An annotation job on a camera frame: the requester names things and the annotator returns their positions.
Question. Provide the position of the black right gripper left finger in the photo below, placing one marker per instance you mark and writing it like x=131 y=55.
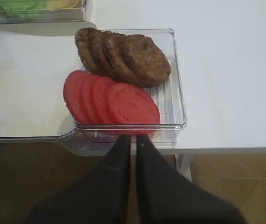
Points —
x=101 y=197

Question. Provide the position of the clear lettuce cheese container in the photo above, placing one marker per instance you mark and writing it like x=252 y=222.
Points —
x=74 y=14

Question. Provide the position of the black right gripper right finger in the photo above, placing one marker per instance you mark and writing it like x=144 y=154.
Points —
x=167 y=197

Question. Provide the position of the white parchment paper sheet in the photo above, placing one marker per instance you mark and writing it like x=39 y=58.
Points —
x=33 y=67

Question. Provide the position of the brown patty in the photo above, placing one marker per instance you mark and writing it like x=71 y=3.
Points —
x=97 y=51
x=82 y=42
x=113 y=45
x=146 y=60

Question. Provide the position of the green lettuce leaves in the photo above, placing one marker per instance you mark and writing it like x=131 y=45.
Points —
x=25 y=9

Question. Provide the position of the yellow cheese slices stack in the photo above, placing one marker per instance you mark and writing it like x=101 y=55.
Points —
x=63 y=4

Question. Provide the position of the clear patty tomato container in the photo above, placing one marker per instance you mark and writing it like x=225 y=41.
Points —
x=167 y=96

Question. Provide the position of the tomato slice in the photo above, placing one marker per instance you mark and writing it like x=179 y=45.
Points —
x=99 y=91
x=85 y=99
x=71 y=94
x=130 y=105

